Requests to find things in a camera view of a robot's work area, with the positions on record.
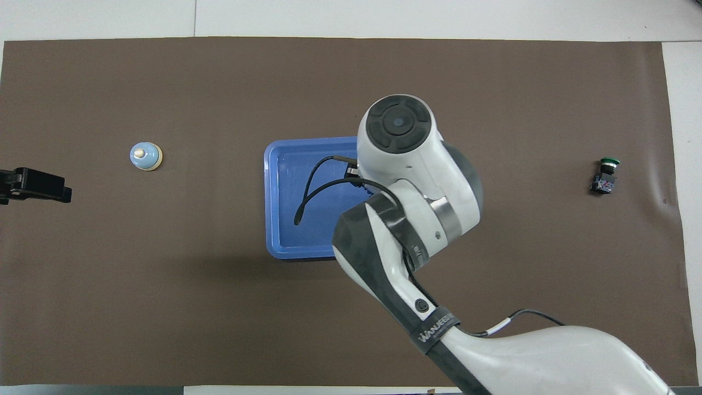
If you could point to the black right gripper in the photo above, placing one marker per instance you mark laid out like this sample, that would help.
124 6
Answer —
352 171

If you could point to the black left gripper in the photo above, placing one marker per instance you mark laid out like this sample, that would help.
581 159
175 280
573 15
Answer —
41 185

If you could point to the light blue call bell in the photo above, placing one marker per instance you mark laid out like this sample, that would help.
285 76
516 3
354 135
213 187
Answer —
145 157

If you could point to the green push button switch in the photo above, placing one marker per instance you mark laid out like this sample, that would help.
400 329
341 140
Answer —
604 181

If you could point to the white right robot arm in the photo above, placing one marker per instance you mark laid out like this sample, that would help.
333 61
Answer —
417 159

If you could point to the blue plastic tray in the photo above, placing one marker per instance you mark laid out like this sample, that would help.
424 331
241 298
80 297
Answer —
285 230

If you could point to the brown table mat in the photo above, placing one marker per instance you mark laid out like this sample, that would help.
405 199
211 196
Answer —
164 307

